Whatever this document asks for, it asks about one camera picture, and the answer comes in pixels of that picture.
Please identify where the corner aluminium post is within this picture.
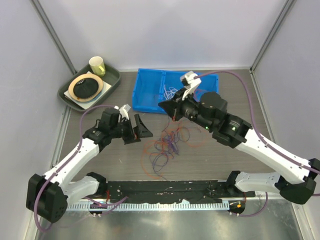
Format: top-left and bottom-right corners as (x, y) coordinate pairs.
(249, 0), (297, 73)
(30, 0), (77, 74)

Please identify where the yellow-green mug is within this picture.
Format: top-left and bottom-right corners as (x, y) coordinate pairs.
(88, 56), (106, 77)

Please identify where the tan tape roll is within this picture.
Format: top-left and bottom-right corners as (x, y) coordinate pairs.
(68, 73), (103, 102)

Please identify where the right corner aluminium post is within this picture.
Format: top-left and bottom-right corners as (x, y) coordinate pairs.
(249, 0), (297, 73)

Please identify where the white wire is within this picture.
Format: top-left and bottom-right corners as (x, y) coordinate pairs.
(162, 84), (178, 101)

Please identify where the white paper pad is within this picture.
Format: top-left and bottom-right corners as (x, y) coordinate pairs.
(64, 81), (111, 110)

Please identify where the left corner aluminium post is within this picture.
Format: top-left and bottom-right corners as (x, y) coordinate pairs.
(30, 0), (77, 74)

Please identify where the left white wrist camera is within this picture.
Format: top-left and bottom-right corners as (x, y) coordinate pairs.
(114, 104), (131, 120)

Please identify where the blue three-compartment bin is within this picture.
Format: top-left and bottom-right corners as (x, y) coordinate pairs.
(131, 68), (220, 115)

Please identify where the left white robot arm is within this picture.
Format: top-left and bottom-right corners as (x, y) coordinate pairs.
(26, 105), (153, 224)

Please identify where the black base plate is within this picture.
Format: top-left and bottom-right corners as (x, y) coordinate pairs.
(106, 180), (256, 204)

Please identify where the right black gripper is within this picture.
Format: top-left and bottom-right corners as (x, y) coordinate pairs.
(159, 87), (215, 132)

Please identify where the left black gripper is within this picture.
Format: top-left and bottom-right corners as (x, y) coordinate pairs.
(110, 114), (153, 145)

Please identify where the black round disc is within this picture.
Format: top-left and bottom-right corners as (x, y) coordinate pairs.
(73, 78), (99, 99)

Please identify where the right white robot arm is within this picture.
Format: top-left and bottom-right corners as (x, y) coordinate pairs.
(158, 90), (320, 205)

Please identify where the slotted cable duct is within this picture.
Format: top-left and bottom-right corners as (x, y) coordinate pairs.
(67, 200), (230, 212)

